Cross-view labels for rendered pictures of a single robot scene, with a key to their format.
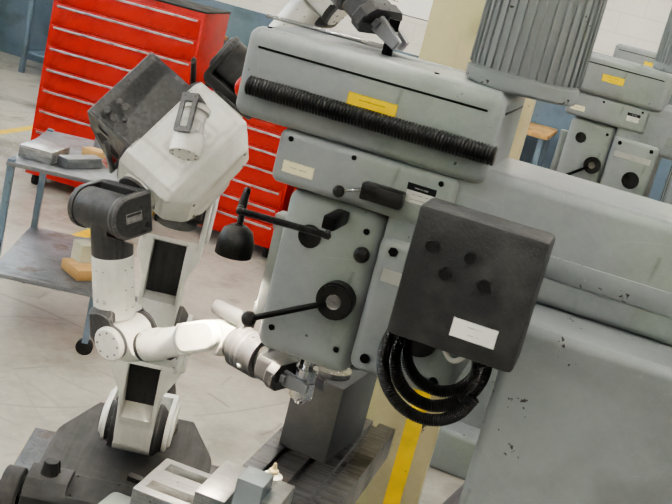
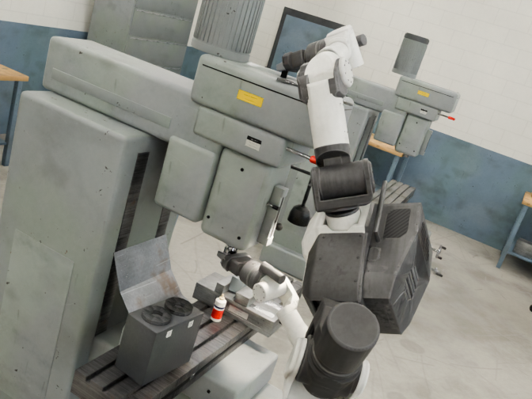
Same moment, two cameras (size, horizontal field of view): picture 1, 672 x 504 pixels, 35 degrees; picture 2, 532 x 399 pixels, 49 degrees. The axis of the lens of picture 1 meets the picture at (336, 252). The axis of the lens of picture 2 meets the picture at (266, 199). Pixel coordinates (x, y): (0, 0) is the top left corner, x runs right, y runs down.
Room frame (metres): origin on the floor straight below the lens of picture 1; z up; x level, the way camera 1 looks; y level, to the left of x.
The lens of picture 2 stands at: (3.88, 0.31, 2.08)
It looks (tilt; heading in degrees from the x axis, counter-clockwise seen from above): 17 degrees down; 187
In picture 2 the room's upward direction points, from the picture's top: 18 degrees clockwise
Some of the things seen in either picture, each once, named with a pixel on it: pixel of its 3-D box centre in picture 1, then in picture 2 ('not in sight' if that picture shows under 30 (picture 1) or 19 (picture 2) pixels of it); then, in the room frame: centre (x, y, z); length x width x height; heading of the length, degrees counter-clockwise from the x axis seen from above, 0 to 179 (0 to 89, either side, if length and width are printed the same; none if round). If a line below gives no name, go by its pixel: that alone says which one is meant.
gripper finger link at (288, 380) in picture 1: (293, 384); not in sight; (1.95, 0.02, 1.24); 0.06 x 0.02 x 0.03; 57
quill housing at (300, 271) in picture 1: (334, 271); (245, 195); (1.97, -0.01, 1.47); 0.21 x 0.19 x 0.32; 166
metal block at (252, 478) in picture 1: (252, 490); (239, 283); (1.81, 0.04, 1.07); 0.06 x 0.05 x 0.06; 167
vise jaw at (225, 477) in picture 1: (223, 489); (250, 294); (1.82, 0.10, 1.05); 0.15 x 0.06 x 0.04; 167
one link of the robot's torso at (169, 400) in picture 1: (140, 418); not in sight; (2.77, 0.42, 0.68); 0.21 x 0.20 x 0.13; 5
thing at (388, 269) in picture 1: (428, 303); (201, 175); (1.93, -0.19, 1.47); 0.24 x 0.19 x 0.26; 166
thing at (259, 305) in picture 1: (276, 265); (272, 215); (2.00, 0.11, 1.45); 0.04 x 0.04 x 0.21; 76
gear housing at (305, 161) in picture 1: (379, 172); (254, 134); (1.96, -0.04, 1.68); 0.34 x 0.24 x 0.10; 76
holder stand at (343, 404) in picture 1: (331, 400); (161, 336); (2.33, -0.07, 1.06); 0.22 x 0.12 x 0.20; 159
